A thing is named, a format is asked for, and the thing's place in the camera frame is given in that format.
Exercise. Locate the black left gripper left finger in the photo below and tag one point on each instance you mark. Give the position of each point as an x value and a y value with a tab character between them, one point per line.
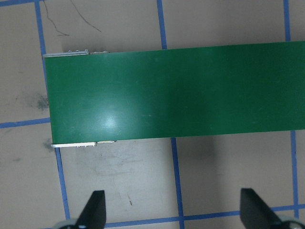
93	215

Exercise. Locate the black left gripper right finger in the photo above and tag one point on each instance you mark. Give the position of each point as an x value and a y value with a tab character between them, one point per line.
256	214

